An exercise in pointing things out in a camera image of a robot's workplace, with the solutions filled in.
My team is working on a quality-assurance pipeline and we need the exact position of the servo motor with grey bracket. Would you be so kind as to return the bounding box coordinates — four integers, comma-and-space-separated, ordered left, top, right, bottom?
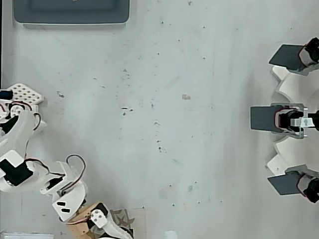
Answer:
290, 37, 319, 76
270, 102, 319, 139
285, 164, 319, 204

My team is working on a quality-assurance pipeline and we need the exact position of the black red arm cable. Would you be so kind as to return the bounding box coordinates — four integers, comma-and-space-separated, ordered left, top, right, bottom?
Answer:
24, 157, 66, 178

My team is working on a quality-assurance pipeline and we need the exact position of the printed paper mat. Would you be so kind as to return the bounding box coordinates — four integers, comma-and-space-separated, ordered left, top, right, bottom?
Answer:
109, 208, 147, 239

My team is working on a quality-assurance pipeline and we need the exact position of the black red looped cable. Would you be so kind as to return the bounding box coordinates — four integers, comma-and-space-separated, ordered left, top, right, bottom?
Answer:
65, 154, 87, 191

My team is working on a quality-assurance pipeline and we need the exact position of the tan gripper with servo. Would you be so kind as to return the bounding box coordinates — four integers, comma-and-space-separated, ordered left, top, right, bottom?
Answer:
65, 201, 134, 239

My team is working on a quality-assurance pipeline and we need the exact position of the black white wrist cable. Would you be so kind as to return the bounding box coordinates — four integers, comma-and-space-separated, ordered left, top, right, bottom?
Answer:
71, 210, 93, 225

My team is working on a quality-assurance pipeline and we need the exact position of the grey plastic tray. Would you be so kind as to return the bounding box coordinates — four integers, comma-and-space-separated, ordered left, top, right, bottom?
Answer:
12, 0, 131, 26

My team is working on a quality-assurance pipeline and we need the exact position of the black flat paddle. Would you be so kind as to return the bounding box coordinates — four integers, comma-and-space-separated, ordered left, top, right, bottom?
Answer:
268, 44, 304, 72
249, 106, 278, 130
267, 172, 302, 197

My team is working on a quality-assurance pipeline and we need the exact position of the white cog wheel fixture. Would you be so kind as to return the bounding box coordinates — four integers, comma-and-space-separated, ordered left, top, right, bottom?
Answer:
265, 64, 319, 178

